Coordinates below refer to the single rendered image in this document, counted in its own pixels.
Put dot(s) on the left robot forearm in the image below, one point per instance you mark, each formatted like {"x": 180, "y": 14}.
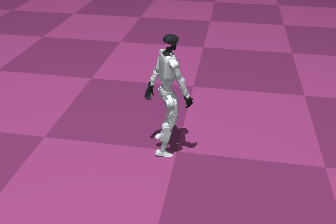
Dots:
{"x": 154, "y": 77}

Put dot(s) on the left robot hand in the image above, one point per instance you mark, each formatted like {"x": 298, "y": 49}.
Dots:
{"x": 148, "y": 92}

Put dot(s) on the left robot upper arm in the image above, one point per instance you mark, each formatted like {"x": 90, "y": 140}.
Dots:
{"x": 157, "y": 64}

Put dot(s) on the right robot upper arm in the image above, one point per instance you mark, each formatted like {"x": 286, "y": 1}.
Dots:
{"x": 174, "y": 65}

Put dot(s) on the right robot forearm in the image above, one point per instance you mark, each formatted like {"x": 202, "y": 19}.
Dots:
{"x": 183, "y": 88}

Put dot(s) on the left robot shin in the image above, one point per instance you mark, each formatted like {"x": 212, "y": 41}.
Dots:
{"x": 165, "y": 121}

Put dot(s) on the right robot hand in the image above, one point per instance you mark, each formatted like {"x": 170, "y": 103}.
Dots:
{"x": 188, "y": 101}

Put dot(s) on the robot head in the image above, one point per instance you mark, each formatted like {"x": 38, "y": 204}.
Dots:
{"x": 170, "y": 39}

